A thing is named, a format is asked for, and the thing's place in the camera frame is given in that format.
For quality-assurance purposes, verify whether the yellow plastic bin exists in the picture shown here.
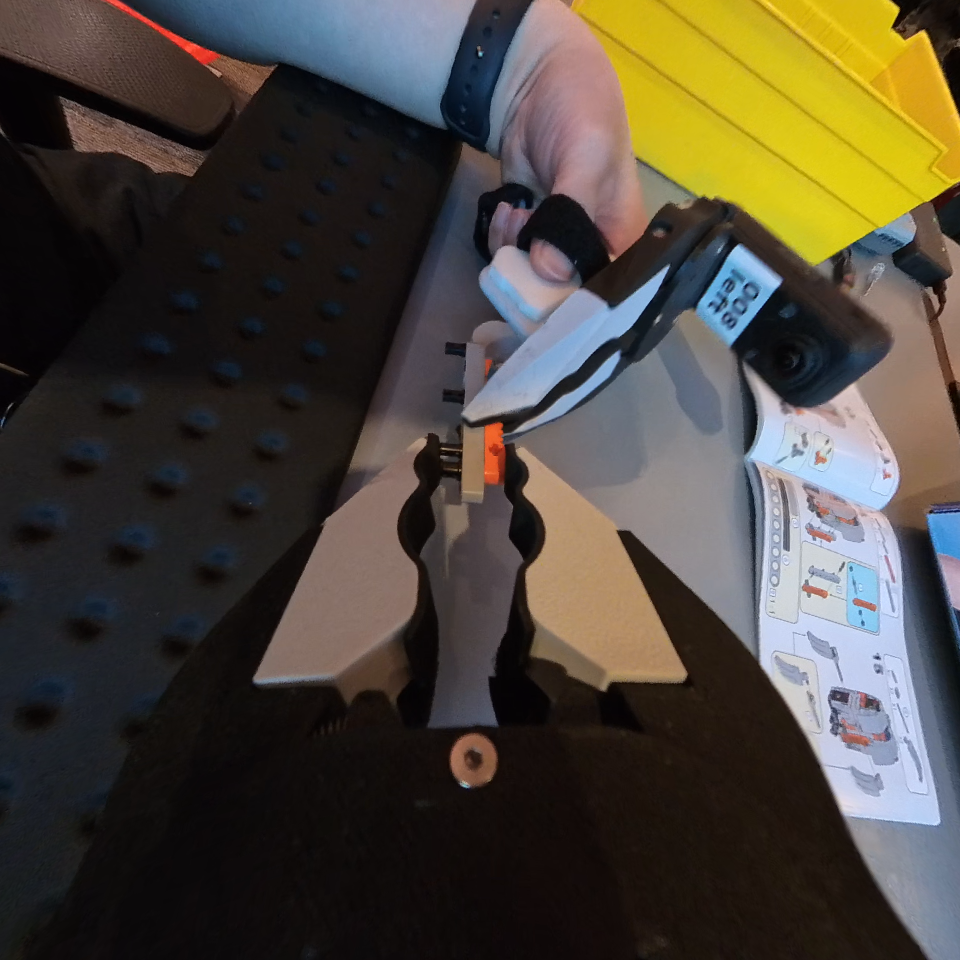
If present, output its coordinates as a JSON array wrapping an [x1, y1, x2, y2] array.
[[571, 0, 960, 265]]

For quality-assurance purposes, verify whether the blue toy box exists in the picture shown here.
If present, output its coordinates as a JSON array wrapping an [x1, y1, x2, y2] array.
[[924, 501, 960, 648]]

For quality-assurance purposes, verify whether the grey toy battery box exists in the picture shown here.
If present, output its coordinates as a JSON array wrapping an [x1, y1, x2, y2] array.
[[855, 212, 920, 258]]

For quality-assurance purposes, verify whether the orange floor object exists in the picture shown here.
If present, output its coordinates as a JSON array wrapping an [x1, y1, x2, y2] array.
[[105, 0, 220, 67]]

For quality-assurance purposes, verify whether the black flat device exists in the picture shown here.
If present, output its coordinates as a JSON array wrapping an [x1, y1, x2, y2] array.
[[892, 201, 955, 288]]

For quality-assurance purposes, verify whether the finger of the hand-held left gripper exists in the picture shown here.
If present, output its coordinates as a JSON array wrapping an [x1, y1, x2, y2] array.
[[459, 268, 670, 427], [501, 351, 640, 445]]

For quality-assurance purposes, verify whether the black wristband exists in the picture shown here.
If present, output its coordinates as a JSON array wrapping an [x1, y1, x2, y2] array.
[[438, 0, 535, 153]]

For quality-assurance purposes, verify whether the person's left hand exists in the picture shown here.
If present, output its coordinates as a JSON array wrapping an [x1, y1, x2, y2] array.
[[486, 0, 650, 285]]

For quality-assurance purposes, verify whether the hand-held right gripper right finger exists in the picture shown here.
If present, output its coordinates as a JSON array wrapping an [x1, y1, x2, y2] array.
[[491, 442, 689, 727]]

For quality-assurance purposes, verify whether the grey desk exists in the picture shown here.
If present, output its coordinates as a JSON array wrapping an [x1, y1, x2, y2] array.
[[333, 142, 960, 960]]

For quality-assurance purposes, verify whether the open instruction booklet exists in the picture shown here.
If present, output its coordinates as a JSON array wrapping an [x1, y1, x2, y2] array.
[[744, 371, 942, 828]]

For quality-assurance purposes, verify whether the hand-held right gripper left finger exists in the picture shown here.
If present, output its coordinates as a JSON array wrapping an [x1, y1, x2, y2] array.
[[253, 437, 442, 727]]

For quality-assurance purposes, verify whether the black chair armrest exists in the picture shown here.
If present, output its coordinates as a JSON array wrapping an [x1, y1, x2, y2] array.
[[0, 0, 237, 151]]

